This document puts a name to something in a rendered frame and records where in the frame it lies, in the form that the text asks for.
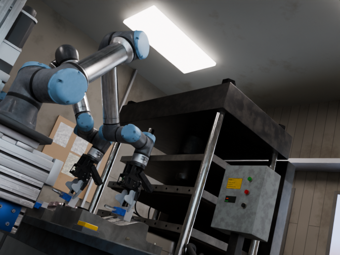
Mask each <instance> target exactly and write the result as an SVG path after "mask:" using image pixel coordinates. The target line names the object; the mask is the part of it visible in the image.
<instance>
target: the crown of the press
mask: <svg viewBox="0 0 340 255"><path fill-rule="evenodd" d="M217 111H222V112H224V114H225V116H224V119H223V123H222V126H221V130H220V133H219V137H218V140H217V144H216V148H215V151H214V155H216V156H217V157H219V158H220V159H222V160H269V157H270V154H271V153H274V154H277V155H278V157H277V160H288V158H289V153H290V148H291V143H292V136H291V135H290V134H289V133H288V132H286V131H285V126H284V125H281V124H277V123H276V122H275V121H274V120H273V119H272V118H271V117H269V116H268V115H267V114H266V113H265V112H264V111H263V110H262V109H261V108H259V107H258V106H257V105H256V104H255V103H254V102H253V101H251V100H250V99H249V98H248V97H247V96H246V95H245V94H244V93H242V92H241V91H240V90H239V89H238V88H237V87H236V83H235V81H234V80H232V79H229V78H227V79H223V81H222V84H219V85H215V86H211V87H206V88H201V89H197V90H192V91H187V92H183V93H178V94H174V95H169V96H165V97H160V98H155V99H151V100H146V101H142V102H137V103H136V102H134V101H128V103H127V105H123V106H122V108H121V111H120V113H119V120H120V126H121V125H128V124H133V125H135V126H136V127H138V128H139V129H140V131H141V132H147V131H148V128H151V129H154V133H153V134H154V136H155V142H154V147H155V148H156V149H158V150H160V151H161V152H163V153H165V154H166V155H180V154H204V152H205V148H206V145H207V141H208V138H209V134H210V131H211V127H212V124H213V121H214V118H215V114H216V112H217ZM175 179H176V180H178V181H181V182H184V183H189V182H190V179H191V177H190V176H189V175H187V174H185V173H177V174H176V177H175Z"/></svg>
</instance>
